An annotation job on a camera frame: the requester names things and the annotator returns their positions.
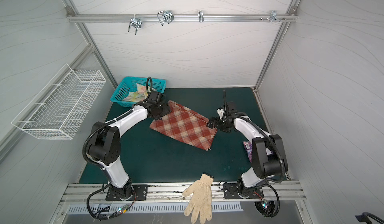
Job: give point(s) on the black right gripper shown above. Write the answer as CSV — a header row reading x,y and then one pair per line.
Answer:
x,y
217,123

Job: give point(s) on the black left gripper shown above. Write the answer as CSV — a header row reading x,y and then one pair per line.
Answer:
x,y
167,110

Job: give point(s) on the floral skirt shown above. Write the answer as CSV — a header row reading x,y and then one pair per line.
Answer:
x,y
137,96

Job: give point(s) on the red plaid skirt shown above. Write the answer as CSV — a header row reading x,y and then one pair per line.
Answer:
x,y
186,126

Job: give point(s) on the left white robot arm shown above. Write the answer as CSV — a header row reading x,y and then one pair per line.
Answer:
x,y
102,148

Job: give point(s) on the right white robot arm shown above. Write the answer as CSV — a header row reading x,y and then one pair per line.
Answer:
x,y
269,162

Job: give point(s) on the purple snack packet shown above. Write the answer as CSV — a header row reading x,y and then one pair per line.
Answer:
x,y
248,148

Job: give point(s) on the teal plastic basket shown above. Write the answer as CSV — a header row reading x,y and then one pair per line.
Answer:
x,y
129,90

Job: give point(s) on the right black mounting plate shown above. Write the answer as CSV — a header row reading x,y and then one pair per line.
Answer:
x,y
237,190

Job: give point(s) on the black mounting plate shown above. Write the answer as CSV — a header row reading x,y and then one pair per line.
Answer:
x,y
128,193
237,190

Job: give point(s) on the beige knitted glove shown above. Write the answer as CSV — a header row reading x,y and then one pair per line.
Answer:
x,y
200,204

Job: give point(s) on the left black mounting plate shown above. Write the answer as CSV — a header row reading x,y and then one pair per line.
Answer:
x,y
128,193

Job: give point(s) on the metal U-bolt hook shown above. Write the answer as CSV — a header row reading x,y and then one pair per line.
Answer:
x,y
135,24

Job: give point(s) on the metal double hook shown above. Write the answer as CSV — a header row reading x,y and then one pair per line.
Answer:
x,y
165,16

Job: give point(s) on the white ventilation grille strip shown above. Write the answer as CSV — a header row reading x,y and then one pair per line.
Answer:
x,y
148,208

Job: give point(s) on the small metal clip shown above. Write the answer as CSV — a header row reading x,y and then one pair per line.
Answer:
x,y
201,16

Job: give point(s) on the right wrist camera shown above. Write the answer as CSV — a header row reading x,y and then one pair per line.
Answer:
x,y
221,113

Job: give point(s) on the horizontal aluminium rail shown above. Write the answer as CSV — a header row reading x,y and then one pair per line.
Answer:
x,y
179,18

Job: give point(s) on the white wire wall basket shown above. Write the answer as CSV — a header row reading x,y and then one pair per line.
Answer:
x,y
58,110

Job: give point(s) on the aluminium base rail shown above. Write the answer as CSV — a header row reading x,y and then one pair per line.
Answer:
x,y
172,192

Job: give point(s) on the metal bracket with screws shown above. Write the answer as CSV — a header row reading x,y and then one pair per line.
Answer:
x,y
273,18

